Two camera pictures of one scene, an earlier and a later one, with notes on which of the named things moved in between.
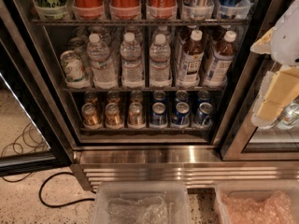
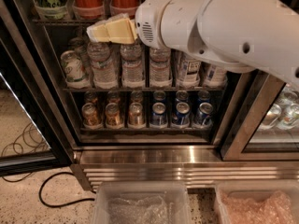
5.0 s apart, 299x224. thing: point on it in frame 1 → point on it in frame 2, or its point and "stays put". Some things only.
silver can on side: (75, 73) stays put
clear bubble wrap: (149, 210) stays put
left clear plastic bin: (142, 203) stays put
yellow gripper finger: (279, 89) → (99, 33)
